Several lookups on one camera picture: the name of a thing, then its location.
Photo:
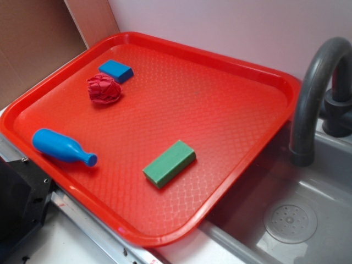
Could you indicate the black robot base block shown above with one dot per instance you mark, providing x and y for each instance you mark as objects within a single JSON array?
[{"x": 25, "y": 193}]

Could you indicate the green rectangular block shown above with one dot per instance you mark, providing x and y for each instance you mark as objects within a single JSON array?
[{"x": 169, "y": 164}]

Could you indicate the blue rectangular block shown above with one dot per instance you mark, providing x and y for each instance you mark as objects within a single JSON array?
[{"x": 118, "y": 71}]

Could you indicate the red plastic tray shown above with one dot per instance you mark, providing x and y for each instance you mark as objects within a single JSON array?
[{"x": 225, "y": 109}]

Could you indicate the crumpled red cloth ball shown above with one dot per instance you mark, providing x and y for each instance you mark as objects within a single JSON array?
[{"x": 103, "y": 89}]

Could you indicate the blue plastic bottle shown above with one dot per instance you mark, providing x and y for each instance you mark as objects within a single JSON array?
[{"x": 62, "y": 147}]

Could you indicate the grey plastic sink basin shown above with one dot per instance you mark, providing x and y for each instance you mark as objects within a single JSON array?
[{"x": 236, "y": 221}]

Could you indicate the round sink drain cover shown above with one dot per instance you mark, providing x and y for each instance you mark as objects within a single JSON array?
[{"x": 290, "y": 223}]

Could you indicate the grey curved faucet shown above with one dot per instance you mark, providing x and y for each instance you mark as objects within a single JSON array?
[{"x": 325, "y": 93}]

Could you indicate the brown cardboard panel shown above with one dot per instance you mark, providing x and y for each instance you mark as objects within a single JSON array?
[{"x": 38, "y": 37}]

